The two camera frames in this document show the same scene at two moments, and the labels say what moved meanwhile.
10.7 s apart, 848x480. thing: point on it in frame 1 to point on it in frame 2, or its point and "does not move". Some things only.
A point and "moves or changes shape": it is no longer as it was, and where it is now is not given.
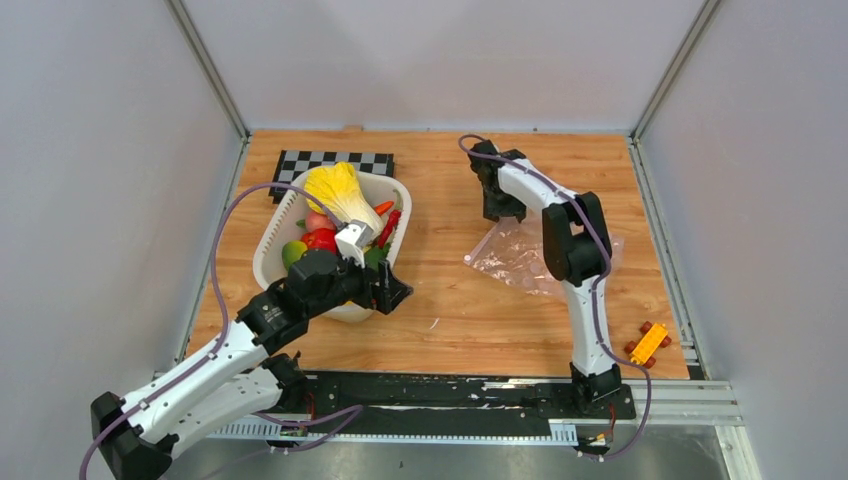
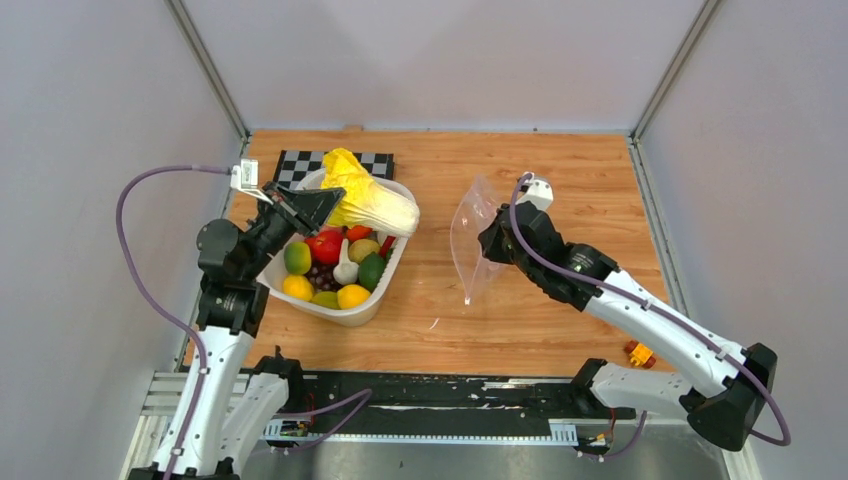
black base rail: x=418 y=404 does not move
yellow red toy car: x=652 y=337 does not move
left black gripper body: x=352 y=284 to x=273 y=229
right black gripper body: x=502 y=204 to x=496 y=249
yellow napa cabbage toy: x=336 y=186 moves or changes shape
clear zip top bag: x=513 y=252 moves or changes shape
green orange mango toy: x=292 y=252 does not move
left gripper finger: x=390 y=291 to x=309 y=208
